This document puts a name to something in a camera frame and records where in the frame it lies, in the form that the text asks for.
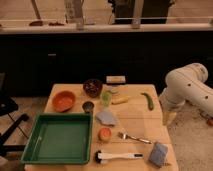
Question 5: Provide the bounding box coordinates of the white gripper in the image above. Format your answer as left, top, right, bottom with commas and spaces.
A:
159, 92, 185, 126

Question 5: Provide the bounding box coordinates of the small orange cup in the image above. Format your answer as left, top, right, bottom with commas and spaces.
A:
98, 127, 112, 142

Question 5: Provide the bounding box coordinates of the green plastic cup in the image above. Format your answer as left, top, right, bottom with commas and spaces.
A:
101, 91, 111, 107

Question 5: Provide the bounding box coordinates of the blue sponge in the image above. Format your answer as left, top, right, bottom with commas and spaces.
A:
149, 142, 168, 167

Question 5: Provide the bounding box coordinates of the yellow banana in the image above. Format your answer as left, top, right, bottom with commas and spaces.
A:
111, 96, 129, 105

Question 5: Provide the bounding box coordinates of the silver fork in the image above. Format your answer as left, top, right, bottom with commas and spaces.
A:
118, 132, 152, 144

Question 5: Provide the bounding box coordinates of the black office chair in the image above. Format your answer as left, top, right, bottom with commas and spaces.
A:
0, 73, 29, 157

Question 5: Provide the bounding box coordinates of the blue grey cloth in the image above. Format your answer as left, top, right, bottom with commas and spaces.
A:
96, 111, 117, 126

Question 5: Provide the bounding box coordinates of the green plastic tray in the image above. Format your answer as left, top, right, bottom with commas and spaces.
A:
21, 114, 93, 165

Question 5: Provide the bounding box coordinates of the orange red bowl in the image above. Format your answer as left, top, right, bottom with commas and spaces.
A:
52, 91, 76, 112

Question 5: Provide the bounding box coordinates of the white handled dish brush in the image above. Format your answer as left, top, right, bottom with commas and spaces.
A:
94, 150, 143, 164

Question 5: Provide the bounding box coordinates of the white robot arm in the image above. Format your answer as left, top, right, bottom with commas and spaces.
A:
159, 63, 213, 126

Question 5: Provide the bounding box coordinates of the dark brown bowl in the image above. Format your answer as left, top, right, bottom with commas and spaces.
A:
83, 79, 103, 98

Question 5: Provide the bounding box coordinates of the cream block on table edge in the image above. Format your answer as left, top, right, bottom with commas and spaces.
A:
106, 76, 126, 84

